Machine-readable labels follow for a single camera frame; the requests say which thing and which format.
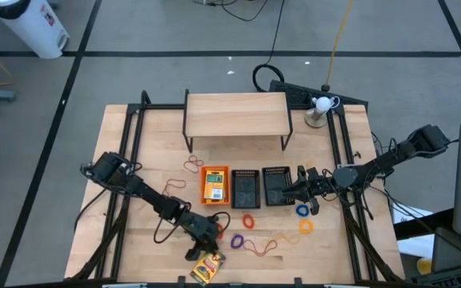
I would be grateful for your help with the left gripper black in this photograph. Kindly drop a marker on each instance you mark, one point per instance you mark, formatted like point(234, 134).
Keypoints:
point(202, 234)

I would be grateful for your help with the black table clamp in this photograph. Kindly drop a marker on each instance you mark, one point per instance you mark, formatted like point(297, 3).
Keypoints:
point(298, 282)
point(181, 282)

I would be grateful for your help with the yellow coil wristband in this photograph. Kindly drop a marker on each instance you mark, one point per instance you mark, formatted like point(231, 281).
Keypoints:
point(300, 227)

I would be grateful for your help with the black perforated panel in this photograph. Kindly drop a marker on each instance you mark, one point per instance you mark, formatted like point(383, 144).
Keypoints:
point(294, 94)

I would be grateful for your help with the white bulb desk lamp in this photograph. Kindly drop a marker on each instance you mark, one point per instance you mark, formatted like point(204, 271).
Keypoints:
point(322, 104)

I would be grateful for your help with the black keyboard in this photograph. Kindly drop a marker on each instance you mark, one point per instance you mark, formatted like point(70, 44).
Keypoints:
point(454, 278)

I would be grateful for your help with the orange plastic basket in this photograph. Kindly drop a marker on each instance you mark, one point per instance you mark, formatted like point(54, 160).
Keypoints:
point(202, 184)

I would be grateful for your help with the orange coil wristband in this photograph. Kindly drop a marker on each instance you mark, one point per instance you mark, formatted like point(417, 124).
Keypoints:
point(243, 221)

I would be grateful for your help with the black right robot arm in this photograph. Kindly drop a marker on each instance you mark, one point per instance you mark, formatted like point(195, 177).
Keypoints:
point(374, 164)

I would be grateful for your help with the white paper sheet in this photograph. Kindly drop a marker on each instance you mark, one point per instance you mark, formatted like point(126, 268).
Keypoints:
point(402, 214)

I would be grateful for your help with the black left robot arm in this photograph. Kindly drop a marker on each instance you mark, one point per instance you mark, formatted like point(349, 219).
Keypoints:
point(150, 194)

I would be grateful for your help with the black plastic basket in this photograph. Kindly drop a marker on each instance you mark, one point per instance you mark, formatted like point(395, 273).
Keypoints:
point(245, 192)
point(272, 188)

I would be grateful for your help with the small yellow object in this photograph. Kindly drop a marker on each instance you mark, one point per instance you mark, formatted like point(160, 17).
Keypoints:
point(424, 266)

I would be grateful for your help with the long red rubber band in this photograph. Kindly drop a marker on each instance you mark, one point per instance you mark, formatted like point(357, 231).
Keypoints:
point(259, 255)

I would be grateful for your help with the blue coil wristband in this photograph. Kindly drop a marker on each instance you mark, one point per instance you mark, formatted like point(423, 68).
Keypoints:
point(297, 210)

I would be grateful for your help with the white cylindrical bin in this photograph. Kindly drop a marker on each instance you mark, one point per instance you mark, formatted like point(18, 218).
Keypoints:
point(26, 28)

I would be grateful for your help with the wooden shelf riser black legs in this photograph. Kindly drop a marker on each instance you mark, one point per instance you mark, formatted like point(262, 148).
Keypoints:
point(236, 114)

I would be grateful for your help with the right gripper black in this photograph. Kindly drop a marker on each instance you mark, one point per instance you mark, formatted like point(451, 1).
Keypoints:
point(318, 186)

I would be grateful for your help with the red coil wristband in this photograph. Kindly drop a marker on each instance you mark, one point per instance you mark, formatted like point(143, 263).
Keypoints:
point(220, 234)

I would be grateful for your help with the purple coil wristband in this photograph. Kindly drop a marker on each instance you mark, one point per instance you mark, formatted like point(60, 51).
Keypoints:
point(232, 241)

